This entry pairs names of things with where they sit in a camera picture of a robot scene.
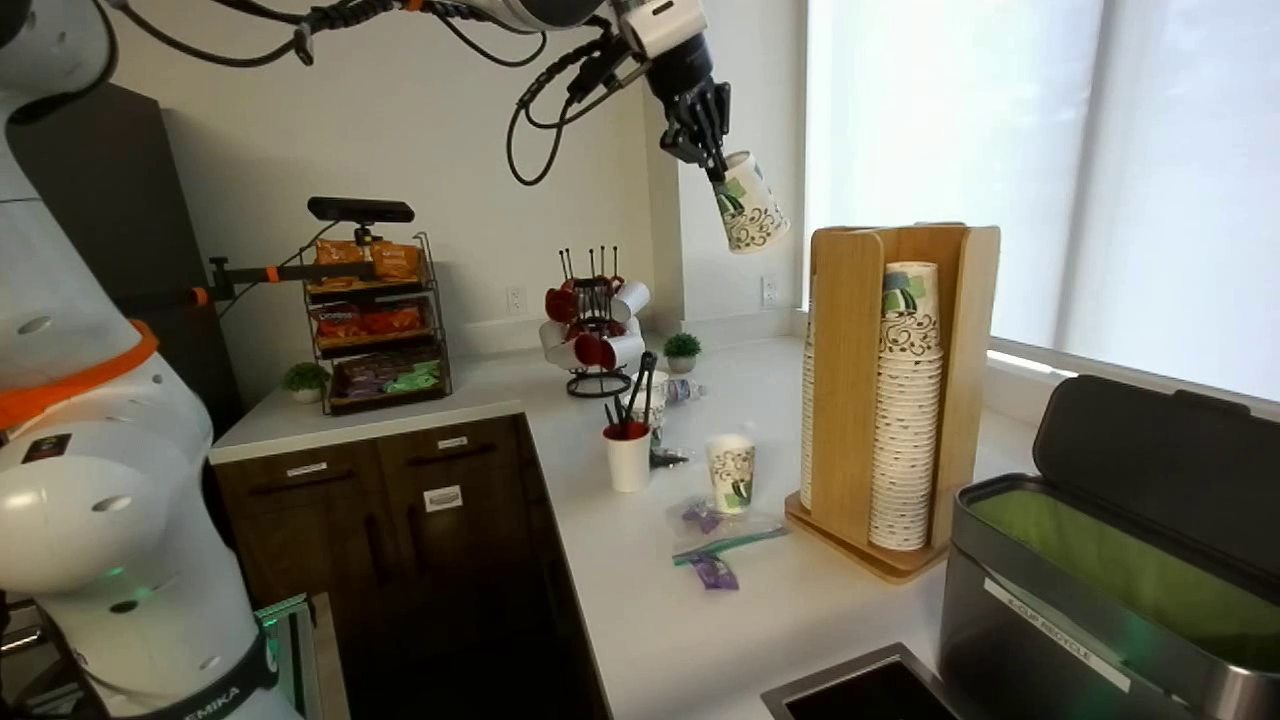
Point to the black utensil in cup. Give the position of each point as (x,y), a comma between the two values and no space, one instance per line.
(625,422)

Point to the purple candy inside bag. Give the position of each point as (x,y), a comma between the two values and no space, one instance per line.
(700,519)

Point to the stack of patterned paper cups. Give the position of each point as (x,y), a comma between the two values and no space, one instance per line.
(907,408)

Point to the white cup red inside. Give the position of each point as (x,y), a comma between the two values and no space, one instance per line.
(625,448)

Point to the small green potted plant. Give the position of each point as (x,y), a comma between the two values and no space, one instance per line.
(683,352)

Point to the dark wood cabinet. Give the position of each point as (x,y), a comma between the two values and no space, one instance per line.
(441,564)

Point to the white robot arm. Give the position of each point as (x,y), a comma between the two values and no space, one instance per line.
(101,513)

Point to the wooden cup dispenser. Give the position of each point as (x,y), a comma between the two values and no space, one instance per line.
(843,352)

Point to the mug tree with red mugs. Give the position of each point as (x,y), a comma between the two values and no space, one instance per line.
(592,327)

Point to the purple wrapped candy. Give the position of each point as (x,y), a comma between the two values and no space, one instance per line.
(714,575)

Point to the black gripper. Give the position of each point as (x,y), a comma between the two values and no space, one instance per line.
(668,43)

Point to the steel trash bin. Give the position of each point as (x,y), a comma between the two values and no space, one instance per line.
(1128,568)

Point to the snack rack shelf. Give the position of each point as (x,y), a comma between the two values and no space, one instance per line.
(379,327)

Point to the patterned paper cup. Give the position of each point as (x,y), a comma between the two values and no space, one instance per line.
(751,208)
(729,470)

